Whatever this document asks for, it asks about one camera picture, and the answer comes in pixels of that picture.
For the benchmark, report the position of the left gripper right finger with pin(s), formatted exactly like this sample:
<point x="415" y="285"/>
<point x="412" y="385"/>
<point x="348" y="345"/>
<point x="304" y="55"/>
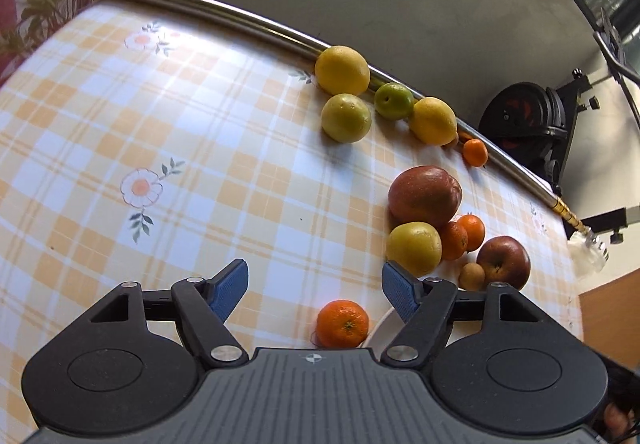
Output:
<point x="424" y="307"/>

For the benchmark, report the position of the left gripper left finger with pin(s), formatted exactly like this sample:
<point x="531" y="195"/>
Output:
<point x="203" y="305"/>

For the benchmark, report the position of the small orange tangerine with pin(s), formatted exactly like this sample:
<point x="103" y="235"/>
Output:
<point x="342" y="324"/>

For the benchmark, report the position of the person's left hand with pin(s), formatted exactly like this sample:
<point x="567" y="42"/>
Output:
<point x="617" y="422"/>

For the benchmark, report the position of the cream round plate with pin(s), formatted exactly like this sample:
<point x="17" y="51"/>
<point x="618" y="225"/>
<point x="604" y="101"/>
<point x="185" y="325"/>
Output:
<point x="384" y="331"/>

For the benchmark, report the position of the brown longan beside apple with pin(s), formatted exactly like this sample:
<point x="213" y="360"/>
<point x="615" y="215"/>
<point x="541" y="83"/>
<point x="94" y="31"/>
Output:
<point x="472" y="277"/>

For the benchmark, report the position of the yellow-green round citrus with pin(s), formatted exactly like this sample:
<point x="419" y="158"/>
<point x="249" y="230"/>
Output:
<point x="416" y="246"/>

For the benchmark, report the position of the tangerine front of apples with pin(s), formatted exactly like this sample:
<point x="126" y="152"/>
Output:
<point x="455" y="240"/>

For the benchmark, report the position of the tangerine behind apple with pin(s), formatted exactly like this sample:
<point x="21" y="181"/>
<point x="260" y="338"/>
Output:
<point x="475" y="229"/>

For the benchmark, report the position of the large dark red apple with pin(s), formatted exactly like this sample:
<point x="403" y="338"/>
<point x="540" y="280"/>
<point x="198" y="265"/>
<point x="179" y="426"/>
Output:
<point x="504" y="259"/>

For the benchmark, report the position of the small tangerine near pole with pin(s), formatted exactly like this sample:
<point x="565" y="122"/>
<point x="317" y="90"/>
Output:
<point x="475" y="153"/>

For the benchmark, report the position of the white plastic bag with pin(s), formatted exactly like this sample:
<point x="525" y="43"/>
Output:
<point x="588" y="253"/>

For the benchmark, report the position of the checked floral tablecloth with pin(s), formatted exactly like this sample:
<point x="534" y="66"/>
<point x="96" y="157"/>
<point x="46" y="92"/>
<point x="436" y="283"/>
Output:
<point x="140" y="146"/>

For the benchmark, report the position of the long metal pole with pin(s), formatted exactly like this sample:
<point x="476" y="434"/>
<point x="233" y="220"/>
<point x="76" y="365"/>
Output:
<point x="309" y="47"/>

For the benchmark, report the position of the large yellow lemon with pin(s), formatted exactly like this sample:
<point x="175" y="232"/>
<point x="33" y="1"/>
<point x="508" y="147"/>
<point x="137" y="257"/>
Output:
<point x="433" y="121"/>

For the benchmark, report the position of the wooden cabinet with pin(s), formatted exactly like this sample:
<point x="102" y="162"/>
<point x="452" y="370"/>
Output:
<point x="610" y="316"/>

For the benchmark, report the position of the yellow-green citrus far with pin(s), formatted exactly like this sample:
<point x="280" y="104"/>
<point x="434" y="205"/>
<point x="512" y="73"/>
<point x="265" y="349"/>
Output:
<point x="345" y="118"/>

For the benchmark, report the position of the green lime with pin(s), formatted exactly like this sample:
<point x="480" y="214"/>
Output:
<point x="393" y="101"/>

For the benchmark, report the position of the black exercise bike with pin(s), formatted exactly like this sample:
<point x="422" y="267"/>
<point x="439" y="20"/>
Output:
<point x="529" y="130"/>

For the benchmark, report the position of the yellow lemon left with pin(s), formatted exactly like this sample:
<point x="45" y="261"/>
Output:
<point x="341" y="69"/>

